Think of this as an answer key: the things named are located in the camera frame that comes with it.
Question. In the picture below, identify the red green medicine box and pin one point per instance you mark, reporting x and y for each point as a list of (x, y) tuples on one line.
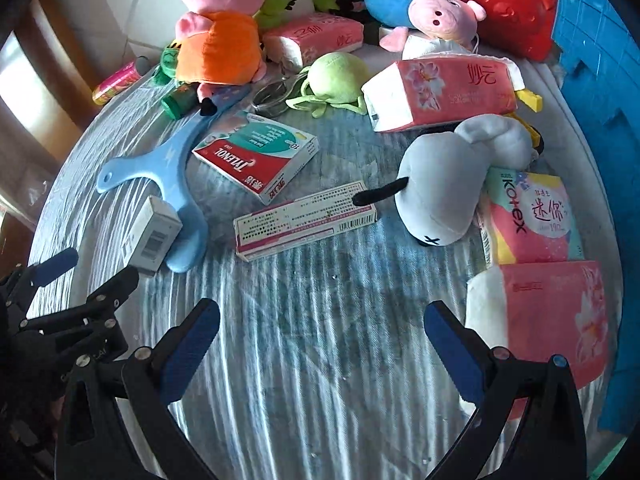
[(250, 155)]

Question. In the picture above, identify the striped cloth-covered desktop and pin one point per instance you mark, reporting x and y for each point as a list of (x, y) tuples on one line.
[(325, 310)]

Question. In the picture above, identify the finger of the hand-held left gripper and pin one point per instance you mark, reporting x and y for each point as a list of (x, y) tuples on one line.
[(107, 292), (52, 265)]

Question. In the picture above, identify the pink tissue pack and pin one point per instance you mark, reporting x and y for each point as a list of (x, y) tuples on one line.
[(320, 35), (440, 92), (550, 320)]

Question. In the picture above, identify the red bear-shaped case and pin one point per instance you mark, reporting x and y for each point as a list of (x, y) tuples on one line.
[(505, 5)]

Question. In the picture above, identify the green plastic toy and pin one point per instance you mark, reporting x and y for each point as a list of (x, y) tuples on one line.
[(167, 60)]

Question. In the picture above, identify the grey white plush toy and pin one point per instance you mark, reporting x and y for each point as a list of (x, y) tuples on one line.
[(440, 185)]

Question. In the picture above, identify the small light green plush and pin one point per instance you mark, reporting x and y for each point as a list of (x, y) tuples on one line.
[(335, 77)]

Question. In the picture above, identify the pig plush blue shirt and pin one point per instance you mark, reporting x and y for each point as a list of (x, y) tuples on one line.
[(395, 0)]

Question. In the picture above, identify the small green bottle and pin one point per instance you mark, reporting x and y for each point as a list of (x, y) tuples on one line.
[(177, 100)]

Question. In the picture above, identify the blue plastic crate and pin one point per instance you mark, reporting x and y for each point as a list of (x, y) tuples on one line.
[(605, 110)]

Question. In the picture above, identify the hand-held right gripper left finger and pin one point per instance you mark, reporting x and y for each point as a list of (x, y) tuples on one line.
[(190, 345)]

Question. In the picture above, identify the black yellow-tipped tool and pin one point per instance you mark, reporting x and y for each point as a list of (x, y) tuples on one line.
[(535, 135)]

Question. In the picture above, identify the pig plush orange dress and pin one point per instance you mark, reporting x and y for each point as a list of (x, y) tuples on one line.
[(215, 45)]

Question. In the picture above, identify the white face mask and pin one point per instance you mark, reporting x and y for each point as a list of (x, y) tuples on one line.
[(425, 47)]

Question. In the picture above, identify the brown wooden frame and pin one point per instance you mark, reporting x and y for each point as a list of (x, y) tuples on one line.
[(35, 75)]

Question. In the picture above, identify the pink yellow can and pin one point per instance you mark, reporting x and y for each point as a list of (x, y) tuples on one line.
[(117, 80)]

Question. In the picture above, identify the colourful sanitary pad packet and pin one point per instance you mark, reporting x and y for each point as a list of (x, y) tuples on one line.
[(535, 225)]

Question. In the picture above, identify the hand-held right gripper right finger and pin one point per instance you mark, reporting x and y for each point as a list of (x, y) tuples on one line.
[(452, 355)]

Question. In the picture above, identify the long pink white medicine box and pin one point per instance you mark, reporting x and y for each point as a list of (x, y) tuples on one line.
[(300, 222)]

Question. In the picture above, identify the light blue plastic tool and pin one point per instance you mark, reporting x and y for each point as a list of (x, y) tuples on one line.
[(165, 160)]

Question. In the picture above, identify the small white box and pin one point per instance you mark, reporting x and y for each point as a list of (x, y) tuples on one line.
[(150, 232)]

